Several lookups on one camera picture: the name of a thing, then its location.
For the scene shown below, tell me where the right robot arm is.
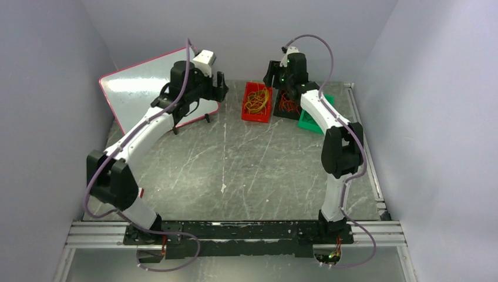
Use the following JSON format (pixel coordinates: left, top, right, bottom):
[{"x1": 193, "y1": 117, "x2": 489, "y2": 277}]
[{"x1": 263, "y1": 47, "x2": 365, "y2": 243}]

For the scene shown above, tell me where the red plastic bin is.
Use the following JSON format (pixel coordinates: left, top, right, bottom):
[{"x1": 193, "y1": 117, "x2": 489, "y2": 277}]
[{"x1": 241, "y1": 82, "x2": 272, "y2": 123}]

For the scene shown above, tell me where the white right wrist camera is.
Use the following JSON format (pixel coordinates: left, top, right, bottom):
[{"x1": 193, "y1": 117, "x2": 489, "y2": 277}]
[{"x1": 281, "y1": 46, "x2": 300, "y2": 67}]

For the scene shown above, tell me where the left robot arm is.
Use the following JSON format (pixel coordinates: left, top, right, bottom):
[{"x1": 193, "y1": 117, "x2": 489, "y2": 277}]
[{"x1": 83, "y1": 61, "x2": 228, "y2": 244}]

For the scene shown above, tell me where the pink framed whiteboard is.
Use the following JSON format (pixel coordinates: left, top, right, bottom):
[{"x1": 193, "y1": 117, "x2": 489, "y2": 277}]
[{"x1": 99, "y1": 48, "x2": 221, "y2": 134}]

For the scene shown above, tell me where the aluminium rail frame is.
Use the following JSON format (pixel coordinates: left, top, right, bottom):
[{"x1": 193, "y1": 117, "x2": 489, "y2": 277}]
[{"x1": 55, "y1": 80, "x2": 415, "y2": 281}]

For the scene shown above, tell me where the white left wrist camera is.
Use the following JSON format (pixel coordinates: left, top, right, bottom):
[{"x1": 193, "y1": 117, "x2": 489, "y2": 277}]
[{"x1": 192, "y1": 50, "x2": 216, "y2": 78}]

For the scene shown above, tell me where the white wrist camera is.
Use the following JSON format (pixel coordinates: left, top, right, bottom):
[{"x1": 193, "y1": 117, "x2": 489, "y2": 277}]
[
  {"x1": 281, "y1": 46, "x2": 300, "y2": 67},
  {"x1": 192, "y1": 50, "x2": 216, "y2": 78}
]

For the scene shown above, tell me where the yellow green coiled cable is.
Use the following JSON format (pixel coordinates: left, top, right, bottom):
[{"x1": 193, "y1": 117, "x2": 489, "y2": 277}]
[{"x1": 248, "y1": 88, "x2": 271, "y2": 114}]

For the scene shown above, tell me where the black plastic bin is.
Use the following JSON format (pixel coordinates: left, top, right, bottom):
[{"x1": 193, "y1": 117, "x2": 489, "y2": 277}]
[{"x1": 273, "y1": 89, "x2": 302, "y2": 120}]

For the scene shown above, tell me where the green plastic bin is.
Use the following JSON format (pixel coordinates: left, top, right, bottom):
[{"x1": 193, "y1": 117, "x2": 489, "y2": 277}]
[{"x1": 298, "y1": 90, "x2": 340, "y2": 135}]

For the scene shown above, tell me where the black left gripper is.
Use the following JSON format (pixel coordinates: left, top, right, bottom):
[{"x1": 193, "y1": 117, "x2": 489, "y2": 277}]
[{"x1": 186, "y1": 66, "x2": 229, "y2": 103}]

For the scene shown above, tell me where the orange cable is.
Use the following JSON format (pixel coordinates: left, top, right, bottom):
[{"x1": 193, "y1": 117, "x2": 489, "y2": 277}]
[{"x1": 279, "y1": 91, "x2": 302, "y2": 116}]

